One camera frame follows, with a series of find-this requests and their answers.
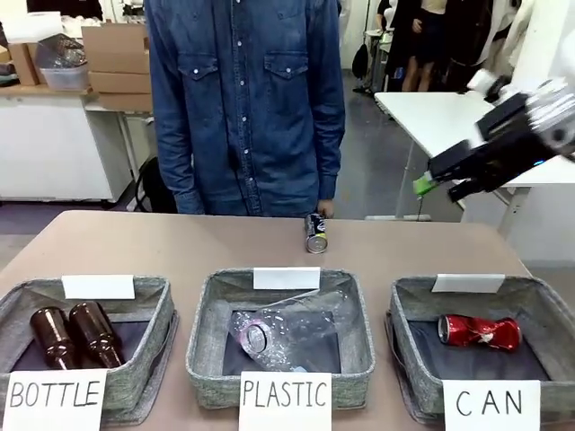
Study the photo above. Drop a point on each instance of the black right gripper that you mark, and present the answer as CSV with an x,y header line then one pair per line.
x,y
507,139

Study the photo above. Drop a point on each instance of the crushed red can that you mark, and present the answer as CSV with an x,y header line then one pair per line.
x,y
478,332

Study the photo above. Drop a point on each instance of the clear plastic water bottle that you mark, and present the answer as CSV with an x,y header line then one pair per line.
x,y
287,332

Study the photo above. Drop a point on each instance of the brown glass bottle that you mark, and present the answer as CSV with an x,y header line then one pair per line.
x,y
96,332
56,339

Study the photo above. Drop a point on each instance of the person's right forearm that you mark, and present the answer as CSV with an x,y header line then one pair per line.
x,y
179,175

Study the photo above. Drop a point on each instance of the person's left forearm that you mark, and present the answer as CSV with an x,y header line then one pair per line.
x,y
330,157

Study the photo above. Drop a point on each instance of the black drink can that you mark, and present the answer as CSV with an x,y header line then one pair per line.
x,y
317,233

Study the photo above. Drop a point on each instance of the grey basket labelled can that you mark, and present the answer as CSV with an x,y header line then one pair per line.
x,y
404,332

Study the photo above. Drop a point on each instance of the paper sign reading can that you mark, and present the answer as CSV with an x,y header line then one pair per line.
x,y
489,404

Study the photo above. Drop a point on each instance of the grey basket labelled plastic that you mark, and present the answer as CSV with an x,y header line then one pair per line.
x,y
211,332

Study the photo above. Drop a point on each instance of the grey basket labelled bottle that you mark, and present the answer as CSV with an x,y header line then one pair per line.
x,y
148,314

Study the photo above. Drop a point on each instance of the person's left hand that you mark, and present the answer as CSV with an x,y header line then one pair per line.
x,y
325,208

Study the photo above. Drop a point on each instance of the blank white card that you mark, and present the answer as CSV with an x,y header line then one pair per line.
x,y
287,278
469,284
99,287

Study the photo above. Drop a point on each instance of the bystander in black coat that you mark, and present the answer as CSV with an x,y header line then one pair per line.
x,y
476,36

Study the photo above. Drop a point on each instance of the bystander in black dress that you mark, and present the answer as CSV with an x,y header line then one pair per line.
x,y
420,40

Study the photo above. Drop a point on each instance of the black hanging bag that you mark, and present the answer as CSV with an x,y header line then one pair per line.
x,y
360,60

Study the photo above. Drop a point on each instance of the person in denim shirt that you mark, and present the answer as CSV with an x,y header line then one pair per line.
x,y
242,112

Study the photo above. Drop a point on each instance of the paper sign reading plastic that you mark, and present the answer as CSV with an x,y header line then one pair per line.
x,y
285,399

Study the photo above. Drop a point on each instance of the flat cardboard box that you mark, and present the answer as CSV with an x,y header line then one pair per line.
x,y
128,101
121,81

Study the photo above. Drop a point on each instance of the open cardboard box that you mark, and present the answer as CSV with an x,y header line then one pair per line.
x,y
117,49

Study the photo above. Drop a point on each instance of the clear plastic storage container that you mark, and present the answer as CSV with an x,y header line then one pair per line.
x,y
63,67

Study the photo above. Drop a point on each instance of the wooden topped white cabinet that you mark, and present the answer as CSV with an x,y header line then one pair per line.
x,y
45,143

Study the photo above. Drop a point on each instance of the small cardboard box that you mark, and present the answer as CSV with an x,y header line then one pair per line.
x,y
22,63

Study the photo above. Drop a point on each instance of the white box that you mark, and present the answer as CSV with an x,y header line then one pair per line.
x,y
31,24

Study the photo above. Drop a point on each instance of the paper sign reading bottle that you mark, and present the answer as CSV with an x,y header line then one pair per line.
x,y
54,399

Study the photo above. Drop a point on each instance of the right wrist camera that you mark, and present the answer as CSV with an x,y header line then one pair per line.
x,y
487,85

